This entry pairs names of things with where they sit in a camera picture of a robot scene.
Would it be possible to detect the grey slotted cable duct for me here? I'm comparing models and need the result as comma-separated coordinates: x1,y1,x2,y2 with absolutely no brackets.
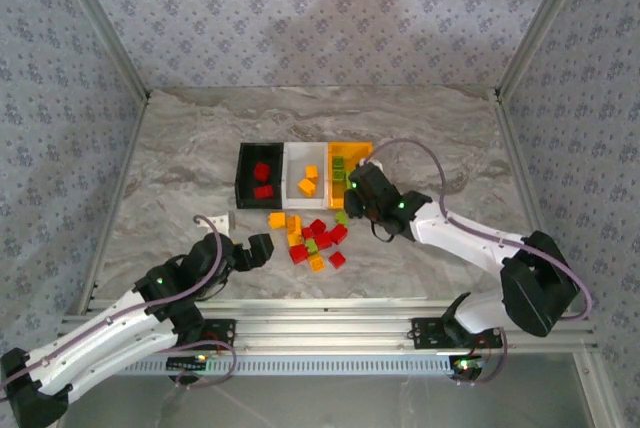
119,358,464,377

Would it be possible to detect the aluminium side rail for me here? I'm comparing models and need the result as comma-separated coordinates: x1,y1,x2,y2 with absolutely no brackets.
74,95,151,317
493,90,539,242

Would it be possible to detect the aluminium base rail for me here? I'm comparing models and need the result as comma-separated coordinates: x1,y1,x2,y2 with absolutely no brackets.
58,299,600,355

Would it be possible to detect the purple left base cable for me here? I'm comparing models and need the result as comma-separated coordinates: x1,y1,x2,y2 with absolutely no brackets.
175,340,239,389

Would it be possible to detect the circuit board with led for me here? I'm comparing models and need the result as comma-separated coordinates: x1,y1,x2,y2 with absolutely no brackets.
166,355,210,372
448,355,485,382

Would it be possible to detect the aluminium corner post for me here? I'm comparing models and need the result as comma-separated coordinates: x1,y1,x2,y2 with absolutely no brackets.
494,0,599,99
59,0,152,99

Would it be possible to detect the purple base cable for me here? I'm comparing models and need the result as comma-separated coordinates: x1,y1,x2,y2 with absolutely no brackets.
175,340,239,389
457,327,509,388

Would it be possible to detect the black plastic bin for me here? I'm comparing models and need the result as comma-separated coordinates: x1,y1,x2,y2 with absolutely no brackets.
234,141,286,211

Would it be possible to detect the white plastic bin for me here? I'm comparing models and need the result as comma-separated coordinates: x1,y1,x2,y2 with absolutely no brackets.
280,141,332,211

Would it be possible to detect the yellow plastic bin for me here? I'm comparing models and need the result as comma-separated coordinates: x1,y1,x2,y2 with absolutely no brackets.
327,141,375,212

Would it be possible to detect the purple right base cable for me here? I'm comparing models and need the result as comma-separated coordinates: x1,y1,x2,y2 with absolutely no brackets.
457,327,509,388

